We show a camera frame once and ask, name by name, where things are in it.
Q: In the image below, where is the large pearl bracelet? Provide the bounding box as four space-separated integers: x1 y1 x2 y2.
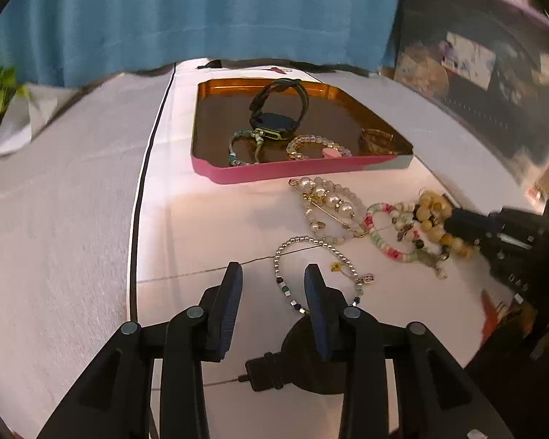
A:
288 177 369 239

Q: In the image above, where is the pink and gold metal tray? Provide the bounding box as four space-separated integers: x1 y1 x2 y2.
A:
191 78 414 185

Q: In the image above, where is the silver bead bracelet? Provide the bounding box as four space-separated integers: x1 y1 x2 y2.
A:
273 236 377 316

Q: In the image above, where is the white lamp print table runner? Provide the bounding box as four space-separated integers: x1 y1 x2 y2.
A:
127 57 531 439

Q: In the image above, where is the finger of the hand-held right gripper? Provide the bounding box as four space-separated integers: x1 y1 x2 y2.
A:
443 208 504 244

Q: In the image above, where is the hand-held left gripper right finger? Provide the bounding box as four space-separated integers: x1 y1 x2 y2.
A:
303 263 515 439

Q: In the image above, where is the pale translucent bead bracelet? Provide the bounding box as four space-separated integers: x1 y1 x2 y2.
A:
304 176 369 246

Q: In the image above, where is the blue curtain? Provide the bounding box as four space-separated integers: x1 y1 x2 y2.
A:
0 0 404 89

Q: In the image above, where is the wooden bead bracelet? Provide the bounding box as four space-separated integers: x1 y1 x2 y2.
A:
412 189 481 259

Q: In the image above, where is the gold bangle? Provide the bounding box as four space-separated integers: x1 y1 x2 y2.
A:
359 127 396 155

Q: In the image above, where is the black braided band smartwatch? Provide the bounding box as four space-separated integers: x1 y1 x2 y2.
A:
248 79 311 141

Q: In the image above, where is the grey tablecloth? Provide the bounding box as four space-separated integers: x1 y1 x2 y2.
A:
0 61 549 437

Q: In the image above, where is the clear storage bin pink lid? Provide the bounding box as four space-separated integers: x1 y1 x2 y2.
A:
379 0 549 204

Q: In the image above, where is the crystal bead bracelet pink charm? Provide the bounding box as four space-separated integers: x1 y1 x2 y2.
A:
286 134 354 161

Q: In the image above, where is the green cord bracelet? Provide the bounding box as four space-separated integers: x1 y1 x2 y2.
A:
228 129 265 167

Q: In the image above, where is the pink and green bead bracelet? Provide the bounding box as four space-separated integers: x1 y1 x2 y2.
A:
362 200 440 264

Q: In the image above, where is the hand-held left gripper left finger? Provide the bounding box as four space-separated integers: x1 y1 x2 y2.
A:
37 260 244 439

